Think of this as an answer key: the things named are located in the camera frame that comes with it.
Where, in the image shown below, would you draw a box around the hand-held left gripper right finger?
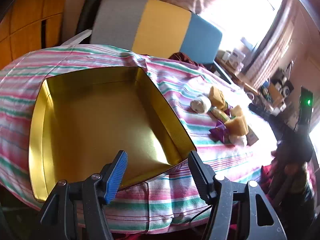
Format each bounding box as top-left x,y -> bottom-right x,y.
187,150 -> 288,240

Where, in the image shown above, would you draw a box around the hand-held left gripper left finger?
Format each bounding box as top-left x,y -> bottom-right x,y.
40,150 -> 128,240

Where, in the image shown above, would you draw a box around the plastic white ball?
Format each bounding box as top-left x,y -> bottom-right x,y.
190,96 -> 212,113
229,134 -> 248,147

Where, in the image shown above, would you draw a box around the maroon tin box gold interior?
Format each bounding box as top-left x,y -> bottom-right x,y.
28,66 -> 197,204

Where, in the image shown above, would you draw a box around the yellow sponge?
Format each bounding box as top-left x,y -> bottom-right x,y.
225,116 -> 249,135
230,105 -> 244,117
209,86 -> 227,108

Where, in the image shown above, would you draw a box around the clear snack packet green ends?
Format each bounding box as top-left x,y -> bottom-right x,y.
209,106 -> 232,122

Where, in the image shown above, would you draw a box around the brown cardboard box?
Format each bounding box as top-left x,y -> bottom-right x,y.
266,82 -> 284,105

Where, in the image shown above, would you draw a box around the striped curtain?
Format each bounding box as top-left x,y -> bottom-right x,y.
250,0 -> 300,88

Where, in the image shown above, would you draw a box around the wooden side desk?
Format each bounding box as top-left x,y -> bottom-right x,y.
216,57 -> 260,93

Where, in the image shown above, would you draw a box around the white printed box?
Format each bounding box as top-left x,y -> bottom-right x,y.
229,49 -> 247,65

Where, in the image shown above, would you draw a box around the dark red cloth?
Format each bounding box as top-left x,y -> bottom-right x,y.
169,52 -> 204,67

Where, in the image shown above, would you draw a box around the window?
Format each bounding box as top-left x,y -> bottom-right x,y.
200,0 -> 285,50

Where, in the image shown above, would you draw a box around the striped bed sheet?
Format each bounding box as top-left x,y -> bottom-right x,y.
0,44 -> 278,233

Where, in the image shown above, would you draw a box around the grey yellow blue headboard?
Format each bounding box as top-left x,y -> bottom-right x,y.
89,0 -> 223,64

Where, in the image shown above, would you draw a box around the black chair back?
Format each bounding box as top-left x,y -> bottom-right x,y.
76,0 -> 109,37

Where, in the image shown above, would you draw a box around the wooden wardrobe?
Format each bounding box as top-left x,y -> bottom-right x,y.
0,0 -> 72,68

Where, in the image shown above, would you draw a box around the black cable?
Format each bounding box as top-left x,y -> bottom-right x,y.
189,204 -> 213,223

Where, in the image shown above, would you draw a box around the grey bed rail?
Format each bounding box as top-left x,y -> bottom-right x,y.
61,29 -> 92,47
212,60 -> 233,84

